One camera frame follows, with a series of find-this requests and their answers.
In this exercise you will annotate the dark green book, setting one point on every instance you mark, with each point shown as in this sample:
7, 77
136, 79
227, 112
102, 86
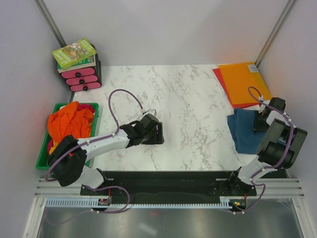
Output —
89, 62

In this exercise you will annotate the orange plastic folder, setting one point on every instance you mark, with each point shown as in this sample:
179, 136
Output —
238, 78

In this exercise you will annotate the light green book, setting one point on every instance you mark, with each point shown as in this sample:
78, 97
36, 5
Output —
74, 53

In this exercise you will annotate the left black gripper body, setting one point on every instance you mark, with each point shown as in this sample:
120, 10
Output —
153, 138

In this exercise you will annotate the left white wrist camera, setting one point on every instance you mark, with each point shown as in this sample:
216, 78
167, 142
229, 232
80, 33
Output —
150, 111

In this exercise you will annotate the grey slotted cable duct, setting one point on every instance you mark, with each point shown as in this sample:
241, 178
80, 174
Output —
223, 203

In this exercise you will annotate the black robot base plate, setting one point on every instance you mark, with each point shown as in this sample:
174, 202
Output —
172, 186

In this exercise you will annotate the yellow shirt in bin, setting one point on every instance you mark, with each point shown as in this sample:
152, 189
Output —
52, 146

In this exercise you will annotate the blue polo shirt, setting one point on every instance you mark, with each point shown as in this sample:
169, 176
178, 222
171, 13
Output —
240, 124

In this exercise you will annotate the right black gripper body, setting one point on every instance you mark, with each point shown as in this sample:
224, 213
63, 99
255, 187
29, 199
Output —
259, 124

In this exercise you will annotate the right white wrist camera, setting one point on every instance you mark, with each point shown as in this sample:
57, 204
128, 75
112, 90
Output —
262, 103

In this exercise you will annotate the black pink drawer organizer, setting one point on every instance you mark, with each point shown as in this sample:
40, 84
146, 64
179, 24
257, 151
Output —
84, 79

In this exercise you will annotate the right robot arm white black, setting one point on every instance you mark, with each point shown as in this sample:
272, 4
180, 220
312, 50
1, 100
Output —
269, 135

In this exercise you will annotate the orange shirt in bin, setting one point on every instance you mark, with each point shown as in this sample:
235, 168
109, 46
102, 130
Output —
73, 119

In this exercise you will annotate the red plastic folder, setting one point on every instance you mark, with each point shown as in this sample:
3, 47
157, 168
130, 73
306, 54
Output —
249, 106

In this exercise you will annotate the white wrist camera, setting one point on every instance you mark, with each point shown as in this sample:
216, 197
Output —
150, 111
262, 103

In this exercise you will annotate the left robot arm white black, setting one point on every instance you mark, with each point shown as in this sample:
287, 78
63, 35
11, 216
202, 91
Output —
68, 161

